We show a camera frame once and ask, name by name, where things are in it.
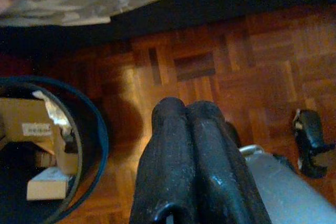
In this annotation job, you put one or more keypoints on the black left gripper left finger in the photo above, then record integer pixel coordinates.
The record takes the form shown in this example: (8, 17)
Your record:
(168, 161)

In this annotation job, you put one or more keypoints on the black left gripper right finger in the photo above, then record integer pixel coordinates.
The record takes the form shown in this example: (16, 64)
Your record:
(223, 176)

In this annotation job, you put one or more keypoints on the white tissue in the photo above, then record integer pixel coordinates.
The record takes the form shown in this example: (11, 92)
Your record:
(56, 113)

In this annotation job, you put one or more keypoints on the silver left robot leg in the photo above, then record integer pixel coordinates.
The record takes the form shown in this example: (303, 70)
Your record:
(288, 195)

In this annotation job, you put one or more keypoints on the black round waste bin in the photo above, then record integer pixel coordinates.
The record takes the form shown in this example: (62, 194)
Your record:
(97, 134)

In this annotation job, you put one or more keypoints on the black right robot foot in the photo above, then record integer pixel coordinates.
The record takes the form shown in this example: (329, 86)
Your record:
(308, 134)

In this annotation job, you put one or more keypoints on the small pale cardboard box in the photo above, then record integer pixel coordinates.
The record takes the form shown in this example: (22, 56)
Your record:
(47, 190)

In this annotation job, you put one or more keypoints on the brown cardboard box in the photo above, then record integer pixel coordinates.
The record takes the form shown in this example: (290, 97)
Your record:
(21, 113)

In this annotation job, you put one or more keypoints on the beige leaf pattern bed sheet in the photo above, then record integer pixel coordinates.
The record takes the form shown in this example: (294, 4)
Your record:
(65, 9)

